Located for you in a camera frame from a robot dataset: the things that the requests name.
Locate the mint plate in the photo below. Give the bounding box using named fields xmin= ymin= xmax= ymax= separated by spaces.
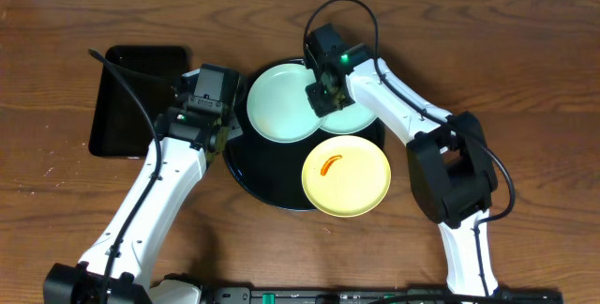
xmin=247 ymin=63 xmax=323 ymax=144
xmin=320 ymin=103 xmax=377 ymax=135

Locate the yellow plate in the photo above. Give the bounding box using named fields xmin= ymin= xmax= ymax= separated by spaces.
xmin=301 ymin=135 xmax=391 ymax=218

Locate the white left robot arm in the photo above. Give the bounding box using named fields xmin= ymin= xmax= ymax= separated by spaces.
xmin=43 ymin=64 xmax=242 ymax=303

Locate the black rectangular water tray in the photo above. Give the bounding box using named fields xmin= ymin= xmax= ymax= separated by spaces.
xmin=88 ymin=45 xmax=189 ymax=158

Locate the black round tray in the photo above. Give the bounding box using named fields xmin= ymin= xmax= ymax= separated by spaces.
xmin=220 ymin=57 xmax=386 ymax=212

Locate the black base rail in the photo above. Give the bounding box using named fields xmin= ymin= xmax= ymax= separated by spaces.
xmin=200 ymin=286 xmax=564 ymax=304

